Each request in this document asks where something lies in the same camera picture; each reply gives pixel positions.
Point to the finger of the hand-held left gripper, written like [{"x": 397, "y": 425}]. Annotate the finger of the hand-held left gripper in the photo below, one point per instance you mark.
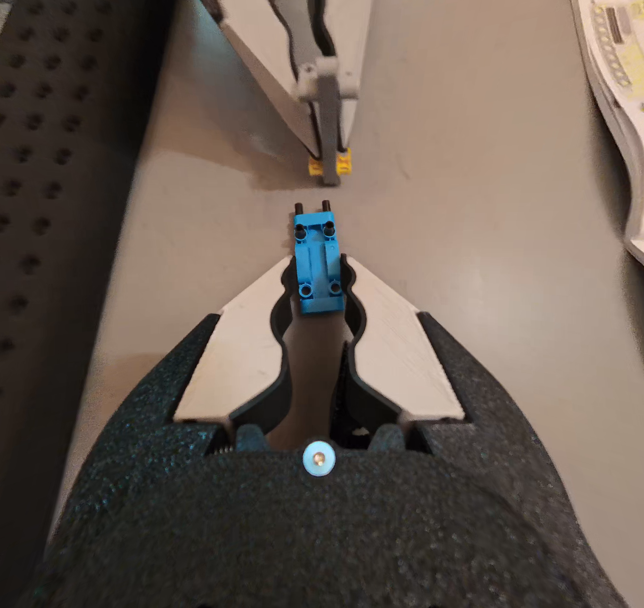
[
  {"x": 251, "y": 29},
  {"x": 357, "y": 14}
]

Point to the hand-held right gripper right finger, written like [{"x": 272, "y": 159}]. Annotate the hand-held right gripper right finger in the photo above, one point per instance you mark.
[{"x": 402, "y": 361}]

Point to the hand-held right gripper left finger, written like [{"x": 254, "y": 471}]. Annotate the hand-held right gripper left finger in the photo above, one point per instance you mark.
[{"x": 236, "y": 361}]

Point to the short grey connector piece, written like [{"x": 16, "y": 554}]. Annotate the short grey connector piece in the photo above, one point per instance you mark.
[{"x": 312, "y": 77}]

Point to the long grey building beam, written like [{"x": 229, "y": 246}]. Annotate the long grey building beam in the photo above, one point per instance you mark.
[{"x": 329, "y": 130}]

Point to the blue panel with black pins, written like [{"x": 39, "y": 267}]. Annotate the blue panel with black pins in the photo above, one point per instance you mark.
[{"x": 318, "y": 265}]

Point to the black perforated pad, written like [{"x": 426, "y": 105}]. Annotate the black perforated pad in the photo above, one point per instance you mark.
[{"x": 65, "y": 190}]

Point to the instruction booklet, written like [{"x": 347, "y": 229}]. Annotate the instruction booklet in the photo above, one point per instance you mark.
[{"x": 614, "y": 89}]

